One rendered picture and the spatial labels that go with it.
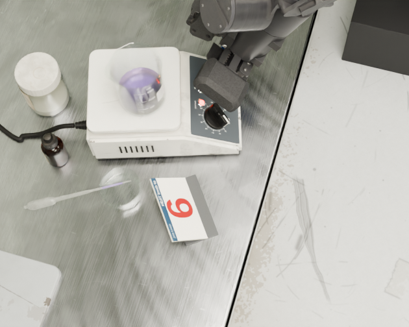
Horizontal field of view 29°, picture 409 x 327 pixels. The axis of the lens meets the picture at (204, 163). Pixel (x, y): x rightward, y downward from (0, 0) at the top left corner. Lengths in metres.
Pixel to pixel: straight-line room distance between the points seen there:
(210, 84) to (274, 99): 0.20
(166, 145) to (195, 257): 0.15
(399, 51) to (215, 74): 0.28
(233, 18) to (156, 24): 0.34
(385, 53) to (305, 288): 0.34
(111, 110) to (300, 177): 0.27
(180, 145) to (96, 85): 0.13
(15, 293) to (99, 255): 0.11
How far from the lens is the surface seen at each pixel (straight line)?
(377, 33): 1.07
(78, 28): 1.18
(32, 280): 1.03
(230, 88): 0.93
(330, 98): 1.11
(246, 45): 0.95
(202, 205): 1.03
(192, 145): 1.02
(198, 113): 1.02
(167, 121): 0.99
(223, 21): 0.84
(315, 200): 1.04
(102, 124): 1.00
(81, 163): 1.08
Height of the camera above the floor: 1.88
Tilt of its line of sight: 67 degrees down
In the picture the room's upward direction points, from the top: 5 degrees counter-clockwise
